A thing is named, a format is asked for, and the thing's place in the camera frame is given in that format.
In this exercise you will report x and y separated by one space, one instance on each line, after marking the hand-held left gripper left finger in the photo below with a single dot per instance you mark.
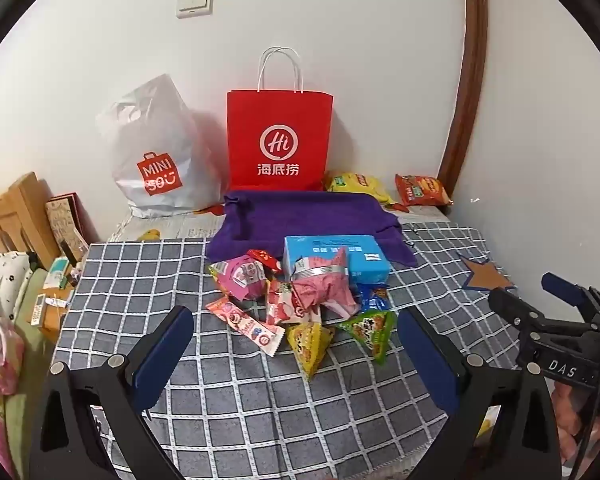
166 355

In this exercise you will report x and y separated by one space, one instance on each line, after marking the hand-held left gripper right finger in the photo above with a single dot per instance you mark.
427 360

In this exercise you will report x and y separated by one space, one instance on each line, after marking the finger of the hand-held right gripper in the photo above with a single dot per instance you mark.
515 307
562 287

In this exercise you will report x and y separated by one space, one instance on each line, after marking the green triangular snack packet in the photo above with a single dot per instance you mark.
370 332

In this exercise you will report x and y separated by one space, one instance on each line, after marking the small blue snack packet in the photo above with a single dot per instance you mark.
375 300

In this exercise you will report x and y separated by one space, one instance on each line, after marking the long pink cartoon snack packet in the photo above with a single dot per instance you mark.
245 325

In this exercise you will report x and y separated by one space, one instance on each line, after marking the yellow triangular snack packet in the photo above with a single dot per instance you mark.
310 347

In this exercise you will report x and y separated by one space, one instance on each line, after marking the white red jelly packet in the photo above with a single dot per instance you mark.
282 307

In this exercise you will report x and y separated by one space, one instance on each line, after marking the pink snack wrapper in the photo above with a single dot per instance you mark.
325 285

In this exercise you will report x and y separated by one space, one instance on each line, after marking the person's right hand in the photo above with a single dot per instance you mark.
575 415

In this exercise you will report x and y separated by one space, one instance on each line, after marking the grey checkered cloth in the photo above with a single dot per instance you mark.
230 410

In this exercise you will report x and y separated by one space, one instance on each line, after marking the blue tissue pack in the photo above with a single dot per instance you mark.
367 260

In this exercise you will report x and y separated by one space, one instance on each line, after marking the cardboard box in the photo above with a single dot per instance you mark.
50 315

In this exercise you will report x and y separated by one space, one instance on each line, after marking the small white green box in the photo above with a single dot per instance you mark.
59 272

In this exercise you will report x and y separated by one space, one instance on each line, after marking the red candy packet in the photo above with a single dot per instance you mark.
264 259

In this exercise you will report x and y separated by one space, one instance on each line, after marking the orange chips bag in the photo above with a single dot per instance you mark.
422 190

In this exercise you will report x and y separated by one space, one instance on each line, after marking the light green blanket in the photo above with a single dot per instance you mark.
30 290

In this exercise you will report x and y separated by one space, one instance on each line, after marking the brown patterned box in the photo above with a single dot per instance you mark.
65 225

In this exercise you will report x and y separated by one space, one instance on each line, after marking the purple towel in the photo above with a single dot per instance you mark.
260 215

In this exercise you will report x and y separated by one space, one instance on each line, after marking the white dotted cloth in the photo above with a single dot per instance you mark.
0 275

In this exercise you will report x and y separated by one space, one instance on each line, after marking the yellow chips bag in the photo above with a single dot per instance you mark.
360 185

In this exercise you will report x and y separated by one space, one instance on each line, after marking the wooden headboard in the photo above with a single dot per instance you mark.
15 210

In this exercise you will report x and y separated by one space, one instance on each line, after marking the white plastic shopping bag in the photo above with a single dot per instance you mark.
155 135

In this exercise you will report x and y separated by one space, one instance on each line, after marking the red paper bag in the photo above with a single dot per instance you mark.
280 120

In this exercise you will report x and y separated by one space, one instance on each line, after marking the brown wooden door frame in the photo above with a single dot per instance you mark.
467 85

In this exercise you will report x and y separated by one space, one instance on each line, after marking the white light switch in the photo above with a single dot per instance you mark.
195 2

